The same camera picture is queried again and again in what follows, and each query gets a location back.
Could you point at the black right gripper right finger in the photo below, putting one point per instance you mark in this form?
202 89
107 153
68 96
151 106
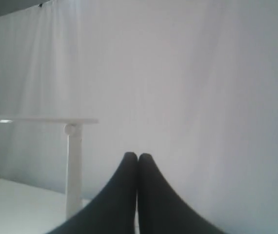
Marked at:
160 208

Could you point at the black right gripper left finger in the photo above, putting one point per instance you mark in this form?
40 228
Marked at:
112 211

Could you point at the white desk lamp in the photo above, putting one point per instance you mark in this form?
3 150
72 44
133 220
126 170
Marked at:
73 128

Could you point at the white backdrop curtain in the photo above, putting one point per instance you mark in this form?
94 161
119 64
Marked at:
192 82

